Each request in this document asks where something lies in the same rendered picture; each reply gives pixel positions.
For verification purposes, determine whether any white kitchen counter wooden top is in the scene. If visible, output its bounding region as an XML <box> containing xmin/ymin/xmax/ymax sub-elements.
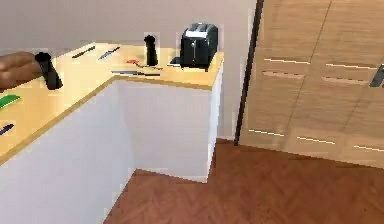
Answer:
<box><xmin>0</xmin><ymin>42</ymin><xmax>225</xmax><ymax>224</ymax></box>

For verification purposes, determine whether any black toaster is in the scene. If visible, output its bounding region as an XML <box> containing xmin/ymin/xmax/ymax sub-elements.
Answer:
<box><xmin>169</xmin><ymin>22</ymin><xmax>220</xmax><ymax>72</ymax></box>

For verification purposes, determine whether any long grey knife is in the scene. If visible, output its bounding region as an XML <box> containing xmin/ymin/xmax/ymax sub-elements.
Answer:
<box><xmin>111</xmin><ymin>69</ymin><xmax>161</xmax><ymax>77</ymax></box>

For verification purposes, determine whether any dark blue knife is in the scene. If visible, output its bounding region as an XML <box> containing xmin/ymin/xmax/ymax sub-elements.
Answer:
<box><xmin>98</xmin><ymin>46</ymin><xmax>121</xmax><ymax>61</ymax></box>

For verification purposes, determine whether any black knife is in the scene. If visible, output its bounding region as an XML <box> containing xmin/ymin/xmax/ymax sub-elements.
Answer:
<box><xmin>71</xmin><ymin>45</ymin><xmax>97</xmax><ymax>60</ymax></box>

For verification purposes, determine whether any light wooden room door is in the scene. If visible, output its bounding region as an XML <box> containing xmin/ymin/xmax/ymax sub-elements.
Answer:
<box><xmin>233</xmin><ymin>0</ymin><xmax>384</xmax><ymax>169</ymax></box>

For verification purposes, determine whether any brown bread loaf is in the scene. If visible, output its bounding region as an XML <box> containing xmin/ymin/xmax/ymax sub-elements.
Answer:
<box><xmin>0</xmin><ymin>51</ymin><xmax>43</xmax><ymax>91</ymax></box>

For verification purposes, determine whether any green flat utensil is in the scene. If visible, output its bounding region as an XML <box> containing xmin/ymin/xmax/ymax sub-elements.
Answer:
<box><xmin>0</xmin><ymin>94</ymin><xmax>21</xmax><ymax>110</ymax></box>

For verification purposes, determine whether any dark blue utensil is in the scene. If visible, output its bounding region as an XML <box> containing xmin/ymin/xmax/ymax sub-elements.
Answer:
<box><xmin>0</xmin><ymin>123</ymin><xmax>15</xmax><ymax>136</ymax></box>

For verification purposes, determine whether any red handled utensil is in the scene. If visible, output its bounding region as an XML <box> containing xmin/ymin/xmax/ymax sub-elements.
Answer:
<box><xmin>125</xmin><ymin>59</ymin><xmax>164</xmax><ymax>71</ymax></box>

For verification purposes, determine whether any grey door handle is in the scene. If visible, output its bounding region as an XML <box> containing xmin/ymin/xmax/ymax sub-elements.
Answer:
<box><xmin>369</xmin><ymin>63</ymin><xmax>384</xmax><ymax>89</ymax></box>

